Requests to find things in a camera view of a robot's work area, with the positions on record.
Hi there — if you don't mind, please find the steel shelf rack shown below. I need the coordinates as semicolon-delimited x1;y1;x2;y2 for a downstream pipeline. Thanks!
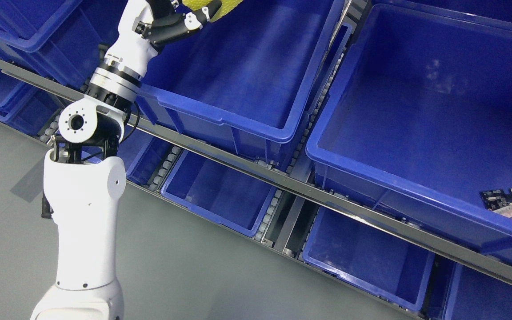
0;44;512;320

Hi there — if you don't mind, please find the yellow foam block notched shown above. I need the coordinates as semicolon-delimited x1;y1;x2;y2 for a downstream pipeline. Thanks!
181;0;243;22

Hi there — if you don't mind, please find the blue plastic bin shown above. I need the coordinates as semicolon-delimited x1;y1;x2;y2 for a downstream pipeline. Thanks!
137;0;348;166
0;0;127;88
0;70;59;136
160;151;278;238
305;0;512;265
303;208;435;313

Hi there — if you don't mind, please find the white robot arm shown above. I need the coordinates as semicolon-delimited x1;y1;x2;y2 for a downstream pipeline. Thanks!
31;40;158;320

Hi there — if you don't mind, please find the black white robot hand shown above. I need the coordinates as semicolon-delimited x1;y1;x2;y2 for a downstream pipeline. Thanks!
112;0;210;53

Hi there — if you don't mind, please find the circuit board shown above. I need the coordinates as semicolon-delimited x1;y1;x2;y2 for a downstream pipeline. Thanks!
479;188;512;219

